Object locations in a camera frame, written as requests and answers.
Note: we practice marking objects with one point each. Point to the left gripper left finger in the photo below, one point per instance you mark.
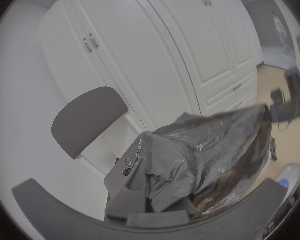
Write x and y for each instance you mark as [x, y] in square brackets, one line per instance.
[125, 199]

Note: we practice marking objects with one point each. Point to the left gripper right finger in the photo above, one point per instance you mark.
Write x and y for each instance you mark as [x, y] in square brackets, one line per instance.
[188, 207]

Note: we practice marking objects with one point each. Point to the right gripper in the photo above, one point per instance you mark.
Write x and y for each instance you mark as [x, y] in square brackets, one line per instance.
[287, 111]

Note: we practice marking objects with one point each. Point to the black plastic bag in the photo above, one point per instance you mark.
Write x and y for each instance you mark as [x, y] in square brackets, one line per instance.
[202, 146]

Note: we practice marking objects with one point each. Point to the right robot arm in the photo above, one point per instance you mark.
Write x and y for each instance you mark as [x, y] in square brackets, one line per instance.
[295, 84]

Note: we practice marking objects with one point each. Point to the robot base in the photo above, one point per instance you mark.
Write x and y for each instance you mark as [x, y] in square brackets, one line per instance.
[293, 171]

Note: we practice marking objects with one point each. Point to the crumpled black plastic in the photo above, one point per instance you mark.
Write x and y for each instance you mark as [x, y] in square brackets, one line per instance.
[273, 149]

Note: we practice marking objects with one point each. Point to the person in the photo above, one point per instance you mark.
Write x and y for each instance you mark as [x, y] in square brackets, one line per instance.
[280, 29]

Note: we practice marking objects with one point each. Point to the grey and white chair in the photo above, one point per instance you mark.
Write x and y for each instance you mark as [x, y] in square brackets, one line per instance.
[85, 121]

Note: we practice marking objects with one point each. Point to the grey curtain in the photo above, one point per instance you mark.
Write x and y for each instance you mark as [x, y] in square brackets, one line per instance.
[262, 26]

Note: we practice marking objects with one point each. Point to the white wardrobe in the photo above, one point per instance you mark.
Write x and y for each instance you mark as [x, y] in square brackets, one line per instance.
[140, 46]

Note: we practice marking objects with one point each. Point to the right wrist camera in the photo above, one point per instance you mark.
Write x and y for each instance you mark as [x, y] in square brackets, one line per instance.
[277, 96]

